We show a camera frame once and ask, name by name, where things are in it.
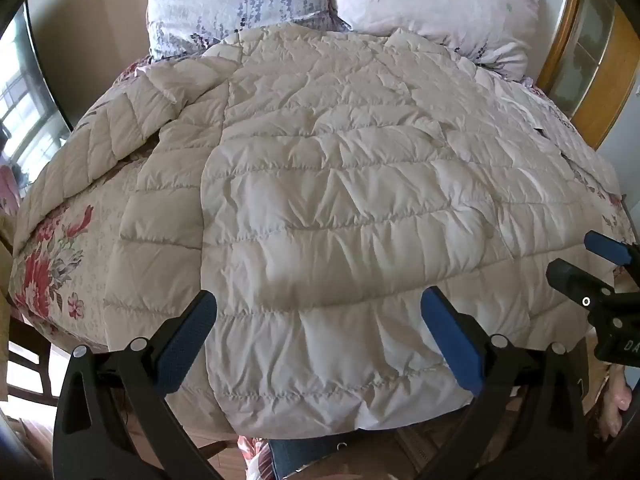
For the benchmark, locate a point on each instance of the beige quilted duvet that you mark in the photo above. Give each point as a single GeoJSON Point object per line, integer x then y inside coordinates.
{"type": "Point", "coordinates": [320, 210]}

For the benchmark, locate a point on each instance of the pink patterned cloth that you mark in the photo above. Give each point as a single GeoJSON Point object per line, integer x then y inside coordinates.
{"type": "Point", "coordinates": [252, 457]}

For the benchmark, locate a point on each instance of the person's blue jeans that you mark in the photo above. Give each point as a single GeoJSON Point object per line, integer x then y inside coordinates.
{"type": "Point", "coordinates": [310, 460]}

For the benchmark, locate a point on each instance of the pink tree print pillow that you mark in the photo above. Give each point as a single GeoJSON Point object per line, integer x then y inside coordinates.
{"type": "Point", "coordinates": [440, 5]}

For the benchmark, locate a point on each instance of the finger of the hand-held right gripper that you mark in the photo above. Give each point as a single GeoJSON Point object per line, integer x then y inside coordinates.
{"type": "Point", "coordinates": [607, 246]}
{"type": "Point", "coordinates": [580, 285]}

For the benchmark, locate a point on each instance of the person's right hand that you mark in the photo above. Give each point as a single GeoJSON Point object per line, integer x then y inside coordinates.
{"type": "Point", "coordinates": [614, 402]}

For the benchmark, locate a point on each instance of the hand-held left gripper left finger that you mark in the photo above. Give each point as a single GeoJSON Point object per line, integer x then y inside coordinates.
{"type": "Point", "coordinates": [192, 337]}

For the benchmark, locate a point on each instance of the wooden cabinet with glass door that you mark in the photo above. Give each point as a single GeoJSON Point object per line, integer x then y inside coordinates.
{"type": "Point", "coordinates": [582, 45]}

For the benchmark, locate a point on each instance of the floral quilted bedspread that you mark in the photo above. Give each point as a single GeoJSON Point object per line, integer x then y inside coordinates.
{"type": "Point", "coordinates": [55, 270]}

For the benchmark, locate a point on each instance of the dark wooden chair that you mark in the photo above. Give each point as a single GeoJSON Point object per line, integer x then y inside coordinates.
{"type": "Point", "coordinates": [27, 360]}

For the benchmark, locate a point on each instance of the window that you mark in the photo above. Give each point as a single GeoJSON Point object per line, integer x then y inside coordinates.
{"type": "Point", "coordinates": [25, 100]}

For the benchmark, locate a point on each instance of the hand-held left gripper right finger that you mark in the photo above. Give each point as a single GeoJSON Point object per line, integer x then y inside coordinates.
{"type": "Point", "coordinates": [452, 345]}

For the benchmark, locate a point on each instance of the lavender flower print pillow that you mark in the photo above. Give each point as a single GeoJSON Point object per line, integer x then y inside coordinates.
{"type": "Point", "coordinates": [235, 0]}

